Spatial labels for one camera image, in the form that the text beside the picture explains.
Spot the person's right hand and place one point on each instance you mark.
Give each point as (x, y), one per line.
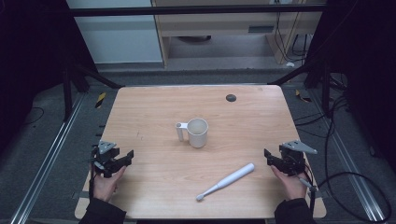
(291, 186)

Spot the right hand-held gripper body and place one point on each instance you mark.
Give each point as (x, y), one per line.
(294, 157)

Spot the black metal stand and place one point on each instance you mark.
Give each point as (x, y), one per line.
(71, 90)
(320, 84)

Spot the white electric toothbrush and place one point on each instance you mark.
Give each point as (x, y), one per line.
(227, 181)

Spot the aluminium floor rail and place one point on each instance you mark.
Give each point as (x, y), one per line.
(46, 165)
(348, 161)

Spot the person's left hand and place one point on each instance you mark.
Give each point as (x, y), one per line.
(106, 186)

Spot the white cup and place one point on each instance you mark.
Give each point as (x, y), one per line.
(196, 132)

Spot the round grey table grommet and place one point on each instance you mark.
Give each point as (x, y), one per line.
(231, 98)

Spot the yellow black hazard tape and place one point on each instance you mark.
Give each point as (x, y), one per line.
(100, 100)
(302, 97)

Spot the white cabinet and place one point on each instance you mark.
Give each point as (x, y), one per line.
(118, 37)

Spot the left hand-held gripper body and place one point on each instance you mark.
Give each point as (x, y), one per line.
(106, 151)

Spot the black metal frame bar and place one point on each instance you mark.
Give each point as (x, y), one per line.
(186, 11)

